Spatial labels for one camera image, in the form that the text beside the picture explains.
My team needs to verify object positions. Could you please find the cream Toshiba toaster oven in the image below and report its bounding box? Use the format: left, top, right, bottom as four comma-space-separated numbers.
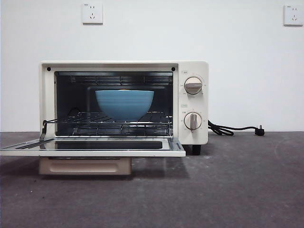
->
39, 60, 209, 156

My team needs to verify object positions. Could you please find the white wall socket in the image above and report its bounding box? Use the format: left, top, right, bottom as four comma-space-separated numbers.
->
283, 4, 304, 27
82, 3, 104, 25

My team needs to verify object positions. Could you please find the metal wire oven rack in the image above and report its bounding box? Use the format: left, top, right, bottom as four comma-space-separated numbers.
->
43, 109, 173, 131

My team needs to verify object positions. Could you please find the blue bowl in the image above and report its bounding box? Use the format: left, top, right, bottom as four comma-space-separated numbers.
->
95, 89, 154, 122

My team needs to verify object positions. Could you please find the oven door with beige handle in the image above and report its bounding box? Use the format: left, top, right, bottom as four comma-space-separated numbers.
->
0, 139, 186, 176

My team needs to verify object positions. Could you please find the beige temperature knob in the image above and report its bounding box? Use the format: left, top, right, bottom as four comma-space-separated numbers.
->
184, 76, 204, 95

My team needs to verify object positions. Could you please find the beige timer knob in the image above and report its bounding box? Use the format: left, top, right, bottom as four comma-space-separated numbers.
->
184, 112, 203, 131

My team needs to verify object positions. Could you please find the black power cable with plug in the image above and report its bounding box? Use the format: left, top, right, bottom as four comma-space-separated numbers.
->
208, 119, 266, 137

